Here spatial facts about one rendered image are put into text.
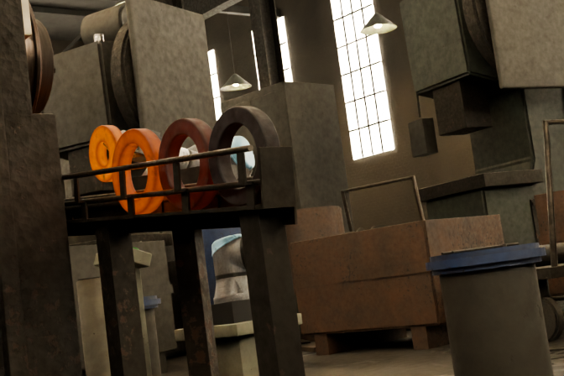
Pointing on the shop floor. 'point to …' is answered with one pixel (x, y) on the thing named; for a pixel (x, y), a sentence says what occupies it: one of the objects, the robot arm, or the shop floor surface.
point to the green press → (491, 81)
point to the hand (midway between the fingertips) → (107, 146)
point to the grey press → (132, 91)
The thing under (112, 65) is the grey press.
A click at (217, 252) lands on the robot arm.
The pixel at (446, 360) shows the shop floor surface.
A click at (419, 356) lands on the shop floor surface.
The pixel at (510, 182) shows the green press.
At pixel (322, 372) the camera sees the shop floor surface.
